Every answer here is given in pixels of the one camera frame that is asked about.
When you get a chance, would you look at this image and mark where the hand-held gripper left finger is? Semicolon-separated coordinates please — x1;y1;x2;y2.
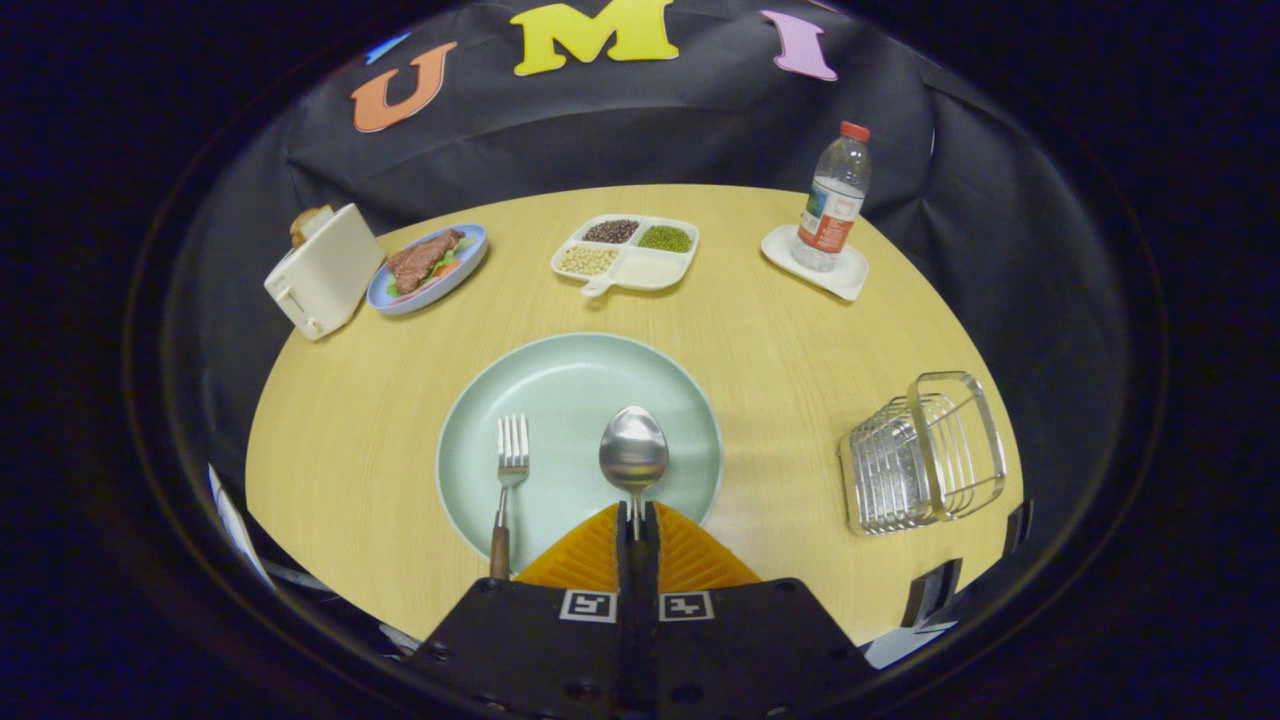
405;502;641;720

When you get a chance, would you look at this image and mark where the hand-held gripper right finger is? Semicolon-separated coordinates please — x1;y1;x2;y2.
640;500;881;720

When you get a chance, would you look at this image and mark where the fork with wooden handle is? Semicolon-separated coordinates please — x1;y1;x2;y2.
488;413;531;581

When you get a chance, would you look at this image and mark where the metal spoon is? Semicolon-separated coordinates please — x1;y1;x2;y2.
598;405;670;541

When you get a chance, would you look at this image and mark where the black block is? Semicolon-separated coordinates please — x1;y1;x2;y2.
900;498;1034;631

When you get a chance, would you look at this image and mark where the pale green plate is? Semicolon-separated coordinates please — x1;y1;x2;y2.
436;332;725;576

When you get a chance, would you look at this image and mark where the blue plate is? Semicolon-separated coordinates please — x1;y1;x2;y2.
366;223;490;317

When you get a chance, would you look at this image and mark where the white divided tray with beans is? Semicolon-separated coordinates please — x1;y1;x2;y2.
550;214;700;298

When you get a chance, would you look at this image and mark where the white square coaster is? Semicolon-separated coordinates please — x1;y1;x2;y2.
760;223;870;303

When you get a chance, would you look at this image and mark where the brown steak piece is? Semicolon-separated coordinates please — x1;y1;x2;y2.
386;229;467;294

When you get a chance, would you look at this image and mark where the white toaster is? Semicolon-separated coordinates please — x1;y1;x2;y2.
263;203;386;342

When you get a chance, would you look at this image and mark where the clear plastic water bottle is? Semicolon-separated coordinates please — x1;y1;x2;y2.
790;121;872;273

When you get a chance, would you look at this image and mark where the toasted bread slice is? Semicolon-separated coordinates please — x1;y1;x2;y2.
289;205;334;249

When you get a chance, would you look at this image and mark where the black backdrop cloth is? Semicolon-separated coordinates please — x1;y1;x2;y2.
200;0;1131;521

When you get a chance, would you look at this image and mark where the metal wire rack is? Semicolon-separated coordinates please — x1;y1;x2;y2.
838;371;1009;538

